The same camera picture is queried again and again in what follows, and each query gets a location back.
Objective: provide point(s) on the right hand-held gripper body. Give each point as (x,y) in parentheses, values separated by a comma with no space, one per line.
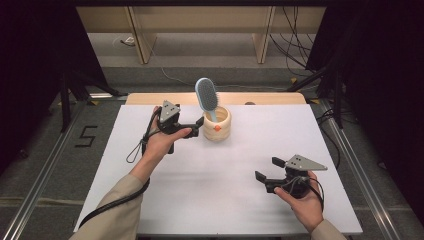
(301,163)

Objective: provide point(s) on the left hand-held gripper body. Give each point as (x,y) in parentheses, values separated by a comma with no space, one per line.
(167,113)

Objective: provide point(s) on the cream ribbed cup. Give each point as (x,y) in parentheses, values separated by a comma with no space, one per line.
(221,131)

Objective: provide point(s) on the light blue hairbrush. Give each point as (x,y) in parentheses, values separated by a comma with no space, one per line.
(206,93)

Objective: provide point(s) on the person's left hand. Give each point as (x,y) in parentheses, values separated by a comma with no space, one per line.
(158,145)

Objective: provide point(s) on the person's right hand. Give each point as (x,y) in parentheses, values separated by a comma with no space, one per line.
(308,210)

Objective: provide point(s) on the white foam board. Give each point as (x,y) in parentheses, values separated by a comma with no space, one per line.
(216,173)

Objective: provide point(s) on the yellow tape piece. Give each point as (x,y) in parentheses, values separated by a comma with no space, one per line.
(314,101)
(94,102)
(293,80)

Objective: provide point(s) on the black metal stand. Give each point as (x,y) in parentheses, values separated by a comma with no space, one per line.
(338,100)
(65,106)

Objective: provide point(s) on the beige wooden desk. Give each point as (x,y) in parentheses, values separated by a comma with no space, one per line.
(200,20)

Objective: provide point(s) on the dark curtain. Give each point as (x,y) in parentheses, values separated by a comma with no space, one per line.
(26,66)
(383,83)

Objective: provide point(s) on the aluminium floor rail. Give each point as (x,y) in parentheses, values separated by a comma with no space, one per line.
(33,196)
(363,173)

